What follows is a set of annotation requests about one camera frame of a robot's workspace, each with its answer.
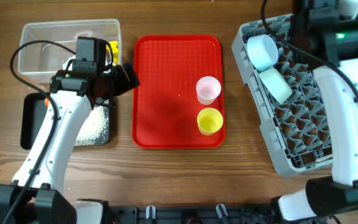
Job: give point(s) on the yellow plastic cup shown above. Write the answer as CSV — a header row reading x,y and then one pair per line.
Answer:
x,y
209,121

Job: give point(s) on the clear plastic waste bin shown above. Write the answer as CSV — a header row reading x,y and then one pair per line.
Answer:
x,y
40,62

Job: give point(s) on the light blue bowl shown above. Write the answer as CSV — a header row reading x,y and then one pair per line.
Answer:
x,y
262,52

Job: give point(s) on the red plastic tray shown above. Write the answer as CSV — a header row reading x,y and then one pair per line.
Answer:
x,y
165,105

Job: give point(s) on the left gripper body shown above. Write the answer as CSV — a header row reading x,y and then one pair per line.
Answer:
x,y
116,83

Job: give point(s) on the white tissue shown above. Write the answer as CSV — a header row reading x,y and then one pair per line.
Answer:
x,y
68,64

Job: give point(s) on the black food waste tray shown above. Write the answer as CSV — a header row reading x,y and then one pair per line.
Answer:
x,y
33,115

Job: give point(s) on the pile of rice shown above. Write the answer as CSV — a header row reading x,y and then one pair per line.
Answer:
x,y
95,129

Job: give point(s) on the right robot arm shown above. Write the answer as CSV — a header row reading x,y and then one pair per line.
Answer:
x,y
324,35

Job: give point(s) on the yellow snack wrapper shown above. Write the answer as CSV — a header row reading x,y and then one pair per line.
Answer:
x,y
115,51

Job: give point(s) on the grey dishwasher rack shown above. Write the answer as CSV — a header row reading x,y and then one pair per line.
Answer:
x,y
318,119

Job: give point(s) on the orange carrot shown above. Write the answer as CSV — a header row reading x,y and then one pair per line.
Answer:
x,y
46,102

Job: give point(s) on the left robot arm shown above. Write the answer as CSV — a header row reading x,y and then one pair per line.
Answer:
x,y
35,194

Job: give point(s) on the pink plastic cup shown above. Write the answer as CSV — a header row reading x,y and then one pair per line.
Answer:
x,y
208,89

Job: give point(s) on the white plastic spoon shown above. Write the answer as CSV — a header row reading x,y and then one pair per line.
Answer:
x,y
324,158

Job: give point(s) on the green bowl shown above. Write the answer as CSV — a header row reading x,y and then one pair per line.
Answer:
x,y
276,84

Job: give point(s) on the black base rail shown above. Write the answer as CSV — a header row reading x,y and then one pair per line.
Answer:
x,y
258,213

